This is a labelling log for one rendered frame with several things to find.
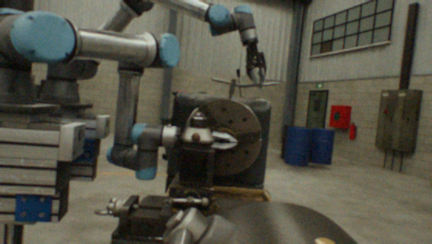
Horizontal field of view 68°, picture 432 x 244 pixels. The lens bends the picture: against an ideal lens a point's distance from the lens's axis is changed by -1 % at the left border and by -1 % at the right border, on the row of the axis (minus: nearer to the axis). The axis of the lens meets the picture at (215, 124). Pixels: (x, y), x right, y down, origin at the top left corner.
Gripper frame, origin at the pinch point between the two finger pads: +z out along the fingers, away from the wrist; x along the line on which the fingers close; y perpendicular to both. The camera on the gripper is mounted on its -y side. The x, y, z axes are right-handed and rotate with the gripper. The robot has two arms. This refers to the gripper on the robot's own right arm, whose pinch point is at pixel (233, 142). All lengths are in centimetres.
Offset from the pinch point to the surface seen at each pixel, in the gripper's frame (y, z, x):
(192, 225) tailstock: 98, -7, 6
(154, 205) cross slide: 43.9, -18.7, -10.9
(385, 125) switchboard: -705, 425, 0
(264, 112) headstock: -30.9, 14.3, 11.2
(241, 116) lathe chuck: -15.2, 3.3, 8.7
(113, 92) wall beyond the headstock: -957, -357, 23
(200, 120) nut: 42.7, -10.1, 8.8
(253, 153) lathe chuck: -15.2, 9.4, -5.5
